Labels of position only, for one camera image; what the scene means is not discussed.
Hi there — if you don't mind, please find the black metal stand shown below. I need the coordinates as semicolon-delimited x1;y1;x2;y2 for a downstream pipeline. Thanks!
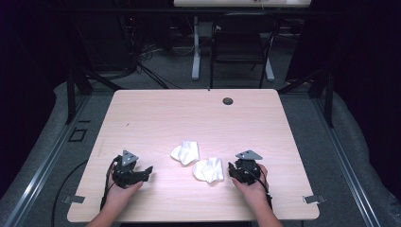
64;27;125;125
277;67;336;129

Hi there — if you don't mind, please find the bundle of floor cables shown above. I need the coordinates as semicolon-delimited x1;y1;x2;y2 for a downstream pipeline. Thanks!
137;44;183;91

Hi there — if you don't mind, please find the person's left hand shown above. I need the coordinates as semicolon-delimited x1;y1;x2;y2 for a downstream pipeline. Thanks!
105;169;145;206

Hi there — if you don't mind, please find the grey metal table bracket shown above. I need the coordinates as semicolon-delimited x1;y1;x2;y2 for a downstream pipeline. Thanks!
61;195;86;205
302;194;327;204

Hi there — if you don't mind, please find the white paper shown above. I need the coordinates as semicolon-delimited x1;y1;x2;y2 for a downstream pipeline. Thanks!
192;157;225;183
170;140;201;166

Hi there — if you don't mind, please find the black computer tower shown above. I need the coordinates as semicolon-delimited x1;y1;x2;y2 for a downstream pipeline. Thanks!
118;13;141;72

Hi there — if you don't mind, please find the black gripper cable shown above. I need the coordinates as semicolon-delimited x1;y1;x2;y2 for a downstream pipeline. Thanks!
99;154;123;212
239;164;273;210

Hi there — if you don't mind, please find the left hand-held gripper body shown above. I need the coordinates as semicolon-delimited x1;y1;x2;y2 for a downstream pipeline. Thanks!
112;149;147;189

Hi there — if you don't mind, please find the aluminium floor rail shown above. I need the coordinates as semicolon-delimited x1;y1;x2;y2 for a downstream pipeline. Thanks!
2;94;93;227
311;94;383;227

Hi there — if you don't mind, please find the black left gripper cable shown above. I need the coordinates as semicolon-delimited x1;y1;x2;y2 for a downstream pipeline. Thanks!
99;154;123;212

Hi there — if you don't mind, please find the white desk with legs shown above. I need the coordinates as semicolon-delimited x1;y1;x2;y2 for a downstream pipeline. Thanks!
173;0;312;82

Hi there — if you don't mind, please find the black folding chair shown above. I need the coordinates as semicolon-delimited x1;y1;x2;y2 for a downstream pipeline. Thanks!
208;11;282;90

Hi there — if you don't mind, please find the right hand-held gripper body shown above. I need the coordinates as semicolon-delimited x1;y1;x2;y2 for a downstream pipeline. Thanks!
234;148;265;186

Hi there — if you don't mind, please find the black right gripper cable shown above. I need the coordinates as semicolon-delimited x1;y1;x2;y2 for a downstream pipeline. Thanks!
239;164;273;210

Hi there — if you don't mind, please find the person's right hand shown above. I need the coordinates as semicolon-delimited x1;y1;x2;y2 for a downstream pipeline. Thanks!
231;163;270;207

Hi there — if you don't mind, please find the black floor cable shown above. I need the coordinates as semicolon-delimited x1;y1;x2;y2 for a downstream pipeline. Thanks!
50;159;89;227

